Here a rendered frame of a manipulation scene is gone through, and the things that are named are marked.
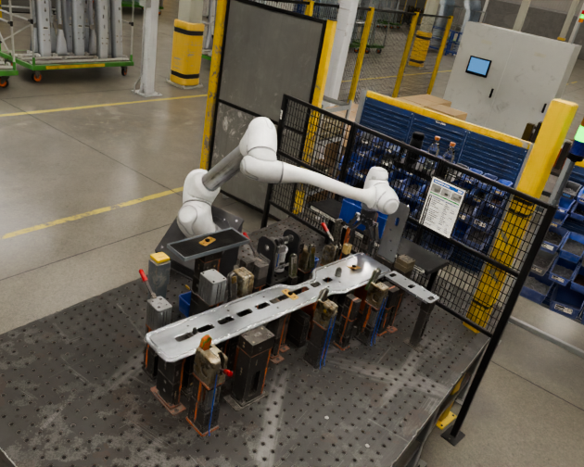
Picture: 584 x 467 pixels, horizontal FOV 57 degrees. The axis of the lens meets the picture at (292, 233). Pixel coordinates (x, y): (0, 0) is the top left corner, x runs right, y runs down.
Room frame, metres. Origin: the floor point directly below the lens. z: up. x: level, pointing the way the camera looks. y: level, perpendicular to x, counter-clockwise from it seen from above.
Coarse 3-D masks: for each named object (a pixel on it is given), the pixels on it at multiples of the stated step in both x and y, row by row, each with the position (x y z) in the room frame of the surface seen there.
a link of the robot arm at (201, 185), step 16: (256, 128) 2.39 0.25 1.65; (272, 128) 2.42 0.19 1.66; (240, 144) 2.42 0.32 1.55; (256, 144) 2.33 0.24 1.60; (272, 144) 2.35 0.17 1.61; (224, 160) 2.51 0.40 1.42; (240, 160) 2.44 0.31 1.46; (192, 176) 2.67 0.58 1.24; (208, 176) 2.57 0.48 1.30; (224, 176) 2.52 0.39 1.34; (192, 192) 2.59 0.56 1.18; (208, 192) 2.59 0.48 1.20
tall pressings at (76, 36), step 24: (48, 0) 8.97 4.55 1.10; (72, 0) 9.09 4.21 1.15; (96, 0) 9.24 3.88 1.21; (120, 0) 9.56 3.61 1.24; (48, 24) 8.63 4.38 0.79; (72, 24) 9.08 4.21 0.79; (96, 24) 9.22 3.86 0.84; (120, 24) 9.54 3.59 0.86; (48, 48) 8.59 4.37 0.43; (72, 48) 9.05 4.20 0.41; (96, 48) 9.19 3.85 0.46; (120, 48) 9.52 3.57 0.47
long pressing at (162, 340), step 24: (336, 264) 2.46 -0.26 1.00; (360, 264) 2.51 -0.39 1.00; (288, 288) 2.14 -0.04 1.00; (312, 288) 2.18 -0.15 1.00; (336, 288) 2.22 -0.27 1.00; (216, 312) 1.84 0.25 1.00; (264, 312) 1.91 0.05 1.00; (288, 312) 1.96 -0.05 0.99; (168, 336) 1.63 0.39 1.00; (192, 336) 1.66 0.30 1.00; (216, 336) 1.69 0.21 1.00; (168, 360) 1.51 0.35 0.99
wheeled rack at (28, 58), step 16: (16, 16) 8.17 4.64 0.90; (0, 32) 8.44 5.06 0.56; (16, 32) 8.67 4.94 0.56; (32, 32) 7.99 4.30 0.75; (0, 48) 8.46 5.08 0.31; (32, 48) 7.99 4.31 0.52; (32, 64) 7.98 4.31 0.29; (48, 64) 8.23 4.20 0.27; (64, 64) 8.43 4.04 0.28; (80, 64) 8.66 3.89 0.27; (96, 64) 8.92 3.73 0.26; (112, 64) 9.20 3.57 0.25; (128, 64) 9.49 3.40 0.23; (32, 80) 8.06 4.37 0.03
